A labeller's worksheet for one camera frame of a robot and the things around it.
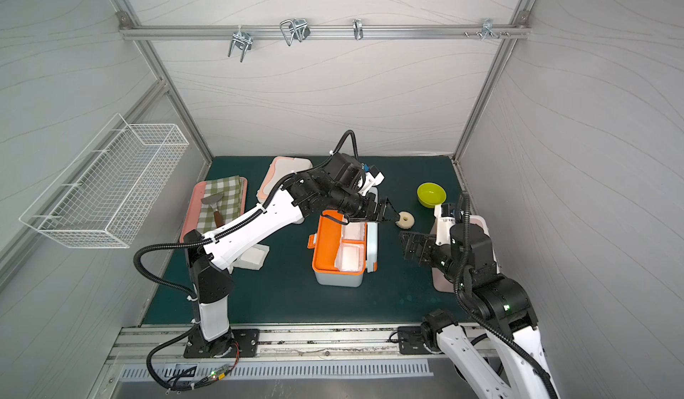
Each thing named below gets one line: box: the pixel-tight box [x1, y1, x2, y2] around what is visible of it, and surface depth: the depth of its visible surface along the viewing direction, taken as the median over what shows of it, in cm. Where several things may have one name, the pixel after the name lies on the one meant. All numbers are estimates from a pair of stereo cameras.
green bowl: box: [416, 181, 448, 209], surface depth 106 cm
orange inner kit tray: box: [311, 209, 368, 276], surface depth 82 cm
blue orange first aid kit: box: [307, 209, 379, 287], surface depth 81 cm
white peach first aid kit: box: [256, 155, 313, 204], surface depth 100 cm
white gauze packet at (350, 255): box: [334, 222, 366, 273], surface depth 82 cm
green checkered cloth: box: [196, 175, 244, 235], surface depth 106 cm
